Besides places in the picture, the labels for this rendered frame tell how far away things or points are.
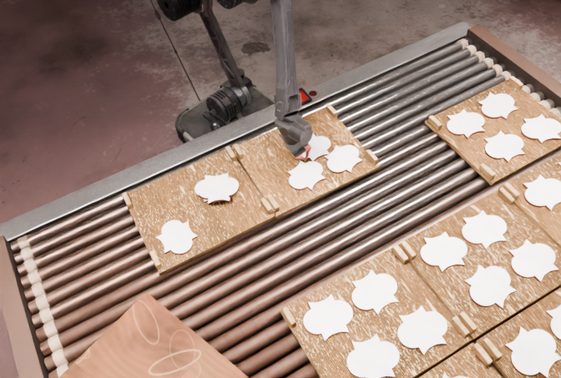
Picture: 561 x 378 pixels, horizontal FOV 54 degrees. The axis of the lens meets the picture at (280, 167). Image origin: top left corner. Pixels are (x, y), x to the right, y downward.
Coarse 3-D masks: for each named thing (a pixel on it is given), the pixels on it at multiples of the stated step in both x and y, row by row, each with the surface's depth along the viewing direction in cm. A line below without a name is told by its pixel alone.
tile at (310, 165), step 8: (296, 168) 193; (304, 168) 193; (312, 168) 192; (320, 168) 192; (296, 176) 190; (304, 176) 190; (312, 176) 190; (320, 176) 190; (296, 184) 188; (304, 184) 188; (312, 184) 188
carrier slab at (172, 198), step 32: (224, 160) 198; (160, 192) 191; (192, 192) 190; (256, 192) 188; (160, 224) 182; (192, 224) 181; (224, 224) 181; (256, 224) 180; (160, 256) 174; (192, 256) 174
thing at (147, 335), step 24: (144, 312) 151; (168, 312) 151; (120, 336) 147; (144, 336) 147; (168, 336) 147; (192, 336) 146; (96, 360) 144; (120, 360) 143; (144, 360) 143; (168, 360) 142; (192, 360) 142; (216, 360) 142
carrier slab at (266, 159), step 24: (312, 120) 208; (336, 120) 207; (240, 144) 203; (264, 144) 202; (336, 144) 200; (360, 144) 199; (264, 168) 195; (288, 168) 194; (360, 168) 192; (264, 192) 188; (288, 192) 188; (312, 192) 187
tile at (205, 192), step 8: (208, 176) 190; (224, 176) 190; (200, 184) 188; (208, 184) 188; (216, 184) 188; (224, 184) 187; (232, 184) 187; (200, 192) 186; (208, 192) 186; (216, 192) 186; (224, 192) 185; (232, 192) 185; (208, 200) 184; (216, 200) 184; (224, 200) 184
